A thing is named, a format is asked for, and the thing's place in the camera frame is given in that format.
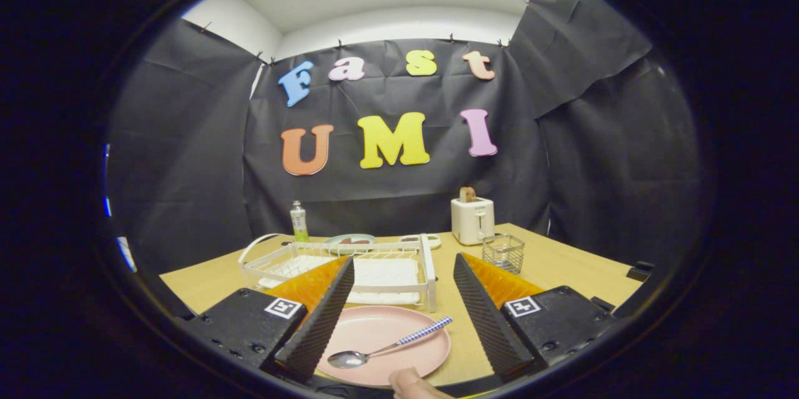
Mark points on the green dish soap bottle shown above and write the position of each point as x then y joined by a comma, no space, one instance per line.
299,224

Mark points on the black backdrop cloth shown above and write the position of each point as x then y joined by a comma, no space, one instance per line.
399,199

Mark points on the white oval tray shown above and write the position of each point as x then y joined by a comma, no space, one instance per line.
431,240

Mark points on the white toaster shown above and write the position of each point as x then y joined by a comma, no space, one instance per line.
472,221

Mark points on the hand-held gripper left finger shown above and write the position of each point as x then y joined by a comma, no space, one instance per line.
318,327

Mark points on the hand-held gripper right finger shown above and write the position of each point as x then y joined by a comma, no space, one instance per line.
490,324

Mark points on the brown bread slice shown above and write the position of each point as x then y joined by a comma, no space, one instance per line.
468,195

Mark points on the white dish rack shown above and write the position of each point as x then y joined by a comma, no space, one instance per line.
387,274

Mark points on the light green plate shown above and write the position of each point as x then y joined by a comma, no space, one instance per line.
334,238

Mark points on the pink plate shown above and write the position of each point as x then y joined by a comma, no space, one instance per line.
374,327

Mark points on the brown sausage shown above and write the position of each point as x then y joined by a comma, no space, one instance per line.
356,241

